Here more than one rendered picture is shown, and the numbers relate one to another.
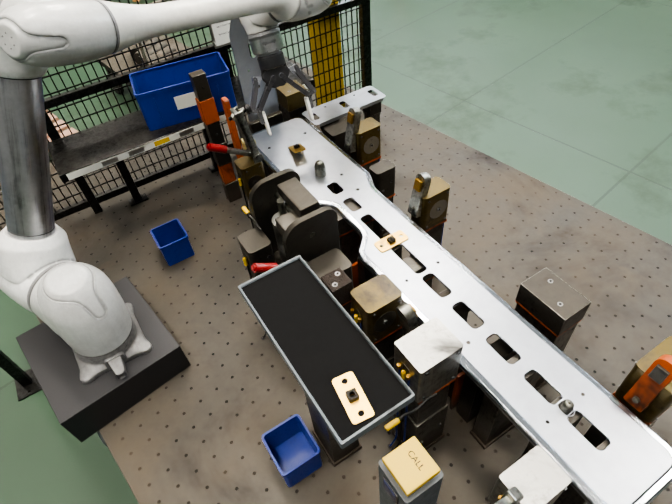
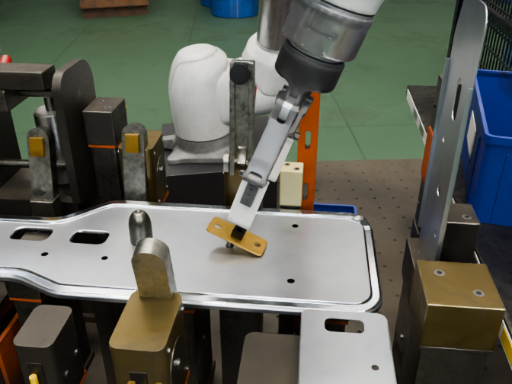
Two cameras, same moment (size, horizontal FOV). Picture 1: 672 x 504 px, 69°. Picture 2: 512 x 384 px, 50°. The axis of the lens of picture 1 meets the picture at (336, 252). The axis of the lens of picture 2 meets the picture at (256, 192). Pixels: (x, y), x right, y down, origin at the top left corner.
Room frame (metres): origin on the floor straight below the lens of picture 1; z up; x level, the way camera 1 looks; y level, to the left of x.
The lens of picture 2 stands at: (1.63, -0.43, 1.44)
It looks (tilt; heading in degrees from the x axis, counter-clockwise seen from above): 29 degrees down; 124
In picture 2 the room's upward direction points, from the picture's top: straight up
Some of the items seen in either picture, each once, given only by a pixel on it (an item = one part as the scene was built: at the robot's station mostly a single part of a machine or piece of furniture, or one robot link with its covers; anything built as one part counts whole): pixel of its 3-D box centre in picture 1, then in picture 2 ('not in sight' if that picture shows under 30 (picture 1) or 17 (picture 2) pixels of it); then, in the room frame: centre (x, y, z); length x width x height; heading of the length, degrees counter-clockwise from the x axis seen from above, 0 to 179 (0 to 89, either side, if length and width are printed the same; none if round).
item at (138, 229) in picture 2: (320, 169); (140, 229); (1.13, 0.02, 1.02); 0.03 x 0.03 x 0.07
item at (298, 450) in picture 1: (293, 450); not in sight; (0.44, 0.15, 0.74); 0.11 x 0.10 x 0.09; 28
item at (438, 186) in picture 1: (431, 232); not in sight; (0.97, -0.28, 0.87); 0.12 x 0.07 x 0.35; 118
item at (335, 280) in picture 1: (342, 332); not in sight; (0.65, 0.01, 0.90); 0.05 x 0.05 x 0.40; 28
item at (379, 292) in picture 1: (372, 345); not in sight; (0.61, -0.06, 0.89); 0.12 x 0.08 x 0.38; 118
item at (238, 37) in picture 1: (254, 69); (445, 146); (1.48, 0.19, 1.17); 0.12 x 0.01 x 0.34; 118
